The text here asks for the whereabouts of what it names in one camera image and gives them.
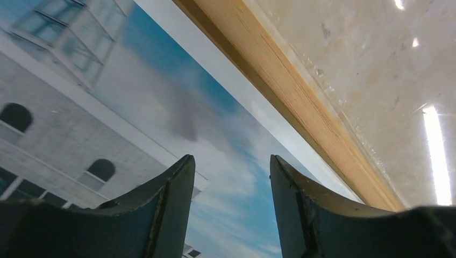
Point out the yellow wooden picture frame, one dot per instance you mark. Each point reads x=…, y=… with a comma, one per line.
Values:
x=370, y=85

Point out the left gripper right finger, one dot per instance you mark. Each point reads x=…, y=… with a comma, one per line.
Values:
x=314, y=221

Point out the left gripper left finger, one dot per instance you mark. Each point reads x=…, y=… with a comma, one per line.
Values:
x=149, y=221

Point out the building photo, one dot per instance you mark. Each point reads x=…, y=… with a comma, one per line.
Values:
x=99, y=97

